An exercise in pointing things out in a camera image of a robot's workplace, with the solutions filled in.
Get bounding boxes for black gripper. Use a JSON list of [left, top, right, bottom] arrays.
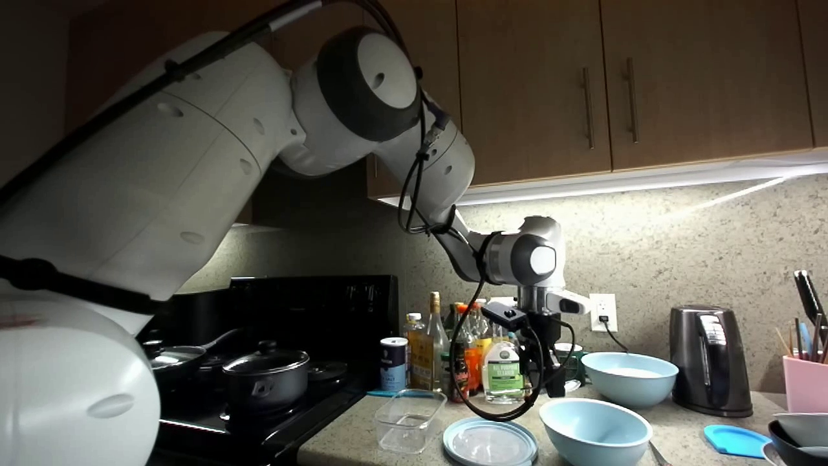
[[480, 294, 582, 395]]

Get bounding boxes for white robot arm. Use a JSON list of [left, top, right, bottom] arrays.
[[0, 0, 585, 466]]

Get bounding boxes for light blue rear bowl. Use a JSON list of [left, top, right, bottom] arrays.
[[582, 353, 678, 406]]

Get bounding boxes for light blue bowl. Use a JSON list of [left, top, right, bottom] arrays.
[[537, 398, 652, 466], [582, 353, 678, 406]]

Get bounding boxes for light blue front bowl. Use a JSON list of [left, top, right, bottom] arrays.
[[537, 398, 652, 466]]

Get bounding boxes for black bowl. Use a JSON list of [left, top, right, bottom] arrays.
[[767, 412, 828, 466]]

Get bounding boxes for clear soap bottle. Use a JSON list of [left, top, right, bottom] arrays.
[[480, 340, 524, 403]]

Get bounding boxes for glass oil bottle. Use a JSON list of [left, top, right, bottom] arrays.
[[427, 289, 449, 394]]

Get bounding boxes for light blue round lid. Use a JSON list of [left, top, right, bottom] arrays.
[[440, 417, 537, 466]]

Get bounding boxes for blue salt canister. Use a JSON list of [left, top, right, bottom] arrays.
[[381, 336, 408, 391]]

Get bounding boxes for clear plastic container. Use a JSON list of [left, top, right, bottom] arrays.
[[374, 388, 445, 452]]

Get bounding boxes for black electric kettle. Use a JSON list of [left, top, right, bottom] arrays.
[[670, 305, 752, 419]]

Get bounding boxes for black oven range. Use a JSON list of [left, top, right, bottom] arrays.
[[140, 274, 399, 466]]

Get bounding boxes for small blue flat lid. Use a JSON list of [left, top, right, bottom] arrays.
[[700, 424, 767, 459]]

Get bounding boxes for upper wooden cabinets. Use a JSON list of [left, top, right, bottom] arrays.
[[381, 0, 824, 189]]

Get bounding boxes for pink utensil holder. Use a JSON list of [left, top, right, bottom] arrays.
[[783, 356, 828, 412]]

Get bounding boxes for black pot with lid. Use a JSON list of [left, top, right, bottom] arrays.
[[223, 342, 309, 408]]

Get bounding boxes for white wall outlet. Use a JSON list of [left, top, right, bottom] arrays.
[[590, 292, 619, 332]]

